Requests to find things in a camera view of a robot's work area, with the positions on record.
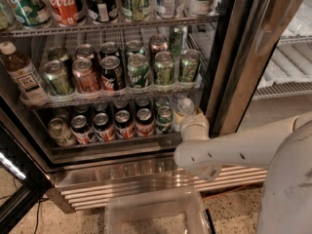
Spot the clear plastic water bottle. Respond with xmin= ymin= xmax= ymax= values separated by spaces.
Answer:
xmin=173 ymin=95 xmax=195 ymax=116

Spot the red cola bottle top shelf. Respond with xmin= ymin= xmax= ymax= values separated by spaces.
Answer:
xmin=47 ymin=0 xmax=86 ymax=27

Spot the green can front middle shelf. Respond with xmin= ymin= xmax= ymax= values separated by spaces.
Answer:
xmin=43 ymin=59 xmax=75 ymax=101

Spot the black cola can middle shelf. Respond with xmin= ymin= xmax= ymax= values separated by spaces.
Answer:
xmin=100 ymin=56 xmax=126 ymax=95

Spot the clear blue bottle top shelf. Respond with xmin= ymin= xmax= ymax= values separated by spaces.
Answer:
xmin=155 ymin=0 xmax=179 ymax=20

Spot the open black fridge door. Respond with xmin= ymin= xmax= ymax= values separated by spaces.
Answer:
xmin=0 ymin=125 xmax=51 ymax=234

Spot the brown can rear middle shelf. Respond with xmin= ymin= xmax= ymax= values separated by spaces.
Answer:
xmin=148 ymin=34 xmax=169 ymax=61

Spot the tall green can rear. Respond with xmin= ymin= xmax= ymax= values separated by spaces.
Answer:
xmin=169 ymin=25 xmax=188 ymax=57

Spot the black red can bottom shelf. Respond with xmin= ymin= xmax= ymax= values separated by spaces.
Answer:
xmin=70 ymin=115 xmax=96 ymax=144

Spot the green yellow bottle top shelf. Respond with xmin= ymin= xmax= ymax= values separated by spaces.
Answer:
xmin=120 ymin=0 xmax=151 ymax=21

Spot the stainless steel fridge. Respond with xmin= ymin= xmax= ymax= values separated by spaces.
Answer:
xmin=0 ymin=0 xmax=311 ymax=215

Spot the clear plastic bin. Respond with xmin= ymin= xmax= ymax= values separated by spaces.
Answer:
xmin=104 ymin=187 xmax=213 ymax=234

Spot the brown tea bottle white label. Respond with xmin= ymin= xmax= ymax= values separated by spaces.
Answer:
xmin=0 ymin=41 xmax=49 ymax=105

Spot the black bottle top shelf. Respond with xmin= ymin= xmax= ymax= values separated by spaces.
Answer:
xmin=85 ymin=0 xmax=118 ymax=23

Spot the green bottle top shelf left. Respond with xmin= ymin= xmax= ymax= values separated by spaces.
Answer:
xmin=7 ymin=0 xmax=52 ymax=28

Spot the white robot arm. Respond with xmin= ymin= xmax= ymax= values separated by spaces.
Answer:
xmin=174 ymin=112 xmax=312 ymax=234

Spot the orange cable on floor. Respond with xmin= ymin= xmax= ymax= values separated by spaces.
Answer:
xmin=201 ymin=184 xmax=250 ymax=201

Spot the orange pink can middle shelf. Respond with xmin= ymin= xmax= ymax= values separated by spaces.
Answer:
xmin=72 ymin=58 xmax=101 ymax=98

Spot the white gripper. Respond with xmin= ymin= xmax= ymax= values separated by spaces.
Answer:
xmin=173 ymin=107 xmax=209 ymax=141

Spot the green 7up can middle shelf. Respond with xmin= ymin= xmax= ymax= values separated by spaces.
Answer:
xmin=127 ymin=54 xmax=149 ymax=94

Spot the green can right middle shelf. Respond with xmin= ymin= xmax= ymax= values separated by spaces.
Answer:
xmin=177 ymin=49 xmax=201 ymax=88

